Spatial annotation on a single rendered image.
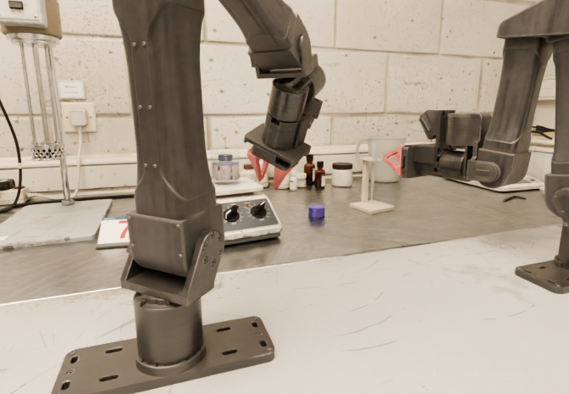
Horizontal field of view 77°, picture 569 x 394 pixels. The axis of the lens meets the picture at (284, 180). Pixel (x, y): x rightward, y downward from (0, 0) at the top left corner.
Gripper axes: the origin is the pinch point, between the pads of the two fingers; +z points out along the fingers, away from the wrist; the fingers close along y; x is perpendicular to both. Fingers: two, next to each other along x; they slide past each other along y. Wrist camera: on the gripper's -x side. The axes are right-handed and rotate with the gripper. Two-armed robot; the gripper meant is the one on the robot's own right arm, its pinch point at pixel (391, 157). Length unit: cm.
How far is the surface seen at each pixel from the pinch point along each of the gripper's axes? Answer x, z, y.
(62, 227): 12, 24, 68
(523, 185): 12, -3, -53
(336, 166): 6.4, 30.3, -7.6
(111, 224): 10, 14, 59
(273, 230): 11.7, -1.4, 32.1
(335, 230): 13.7, -2.9, 18.4
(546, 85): -21, 21, -110
